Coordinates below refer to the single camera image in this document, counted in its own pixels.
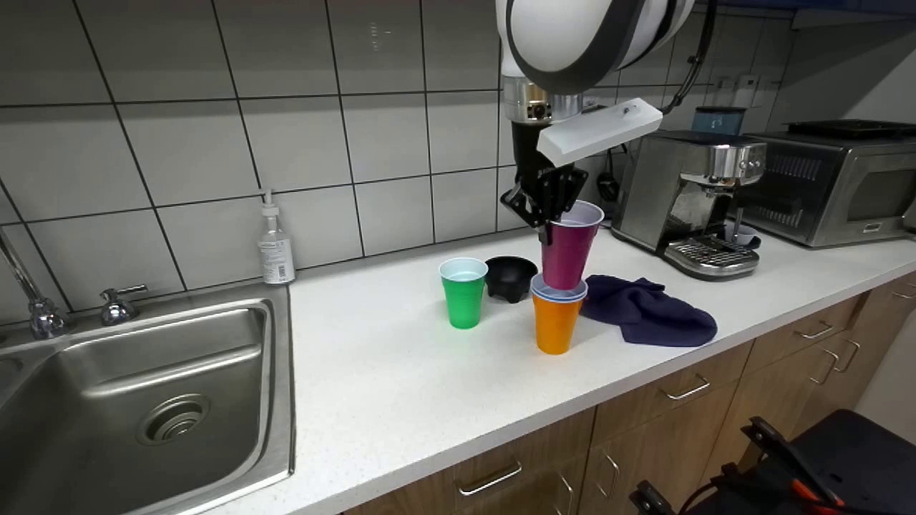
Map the green plastic cup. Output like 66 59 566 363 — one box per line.
438 255 491 333

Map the black orange clamp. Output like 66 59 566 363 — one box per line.
742 416 847 515

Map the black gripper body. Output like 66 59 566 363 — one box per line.
510 116 591 206

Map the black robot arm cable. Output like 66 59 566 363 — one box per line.
661 0 720 116

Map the stainless toaster oven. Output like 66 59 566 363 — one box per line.
742 117 916 252

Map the black cart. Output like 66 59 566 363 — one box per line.
703 409 916 515

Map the black power plug cable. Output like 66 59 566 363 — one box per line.
591 140 630 206

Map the chrome faucet handle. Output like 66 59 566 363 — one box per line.
97 285 150 326

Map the small black bowl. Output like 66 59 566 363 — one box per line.
483 255 540 308

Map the sink drain strainer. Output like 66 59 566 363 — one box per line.
140 393 209 446

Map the stainless espresso machine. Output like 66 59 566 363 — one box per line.
613 126 769 282

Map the blue water tank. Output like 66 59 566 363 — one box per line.
689 103 750 137

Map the wooden cabinet front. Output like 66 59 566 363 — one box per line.
341 409 598 515
826 272 916 428
709 296 870 482
577 342 756 515

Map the magenta plastic cup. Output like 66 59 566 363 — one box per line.
535 197 607 296

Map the chrome faucet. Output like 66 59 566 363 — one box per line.
0 233 66 343

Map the stainless steel sink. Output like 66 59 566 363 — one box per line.
0 285 296 515

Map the dark navy cloth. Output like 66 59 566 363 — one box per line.
577 272 720 350

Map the orange plastic cup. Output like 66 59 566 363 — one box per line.
530 290 586 358

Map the clear soap pump bottle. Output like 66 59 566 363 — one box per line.
254 187 296 290

